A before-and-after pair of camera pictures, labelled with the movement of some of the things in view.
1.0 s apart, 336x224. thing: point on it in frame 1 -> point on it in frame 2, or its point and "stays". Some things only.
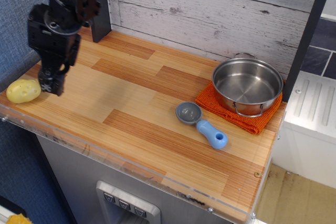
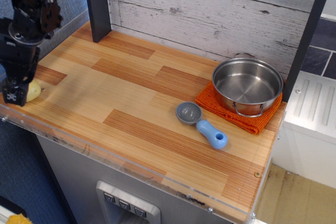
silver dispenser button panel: (119, 206) stays
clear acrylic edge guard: (116, 167) stays
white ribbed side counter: (306, 146) stays
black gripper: (58, 49) -> (19, 63)
